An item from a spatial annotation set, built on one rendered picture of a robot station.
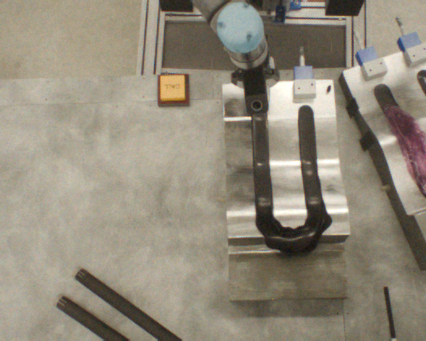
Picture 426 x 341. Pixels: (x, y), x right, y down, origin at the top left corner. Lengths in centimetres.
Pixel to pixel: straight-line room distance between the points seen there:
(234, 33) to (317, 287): 61
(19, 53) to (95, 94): 108
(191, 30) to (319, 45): 47
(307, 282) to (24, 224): 68
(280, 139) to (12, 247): 68
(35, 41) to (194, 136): 127
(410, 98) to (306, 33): 84
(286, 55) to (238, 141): 88
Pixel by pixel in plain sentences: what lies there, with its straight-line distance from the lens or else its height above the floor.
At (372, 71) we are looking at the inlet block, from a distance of 145.
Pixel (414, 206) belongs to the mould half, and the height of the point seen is 87.
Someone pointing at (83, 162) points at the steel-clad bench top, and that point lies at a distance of 147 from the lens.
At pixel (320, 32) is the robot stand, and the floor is 21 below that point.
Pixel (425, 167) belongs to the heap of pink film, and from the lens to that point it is 138.
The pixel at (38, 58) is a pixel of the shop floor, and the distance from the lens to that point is 253.
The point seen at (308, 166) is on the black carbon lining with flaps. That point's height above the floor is 88.
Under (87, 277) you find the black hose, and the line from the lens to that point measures 138.
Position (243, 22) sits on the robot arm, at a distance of 100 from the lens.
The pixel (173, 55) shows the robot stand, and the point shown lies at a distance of 219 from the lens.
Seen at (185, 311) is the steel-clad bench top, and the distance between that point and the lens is 137.
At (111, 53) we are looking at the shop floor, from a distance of 246.
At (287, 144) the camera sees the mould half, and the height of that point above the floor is 88.
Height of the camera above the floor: 217
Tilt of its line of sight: 75 degrees down
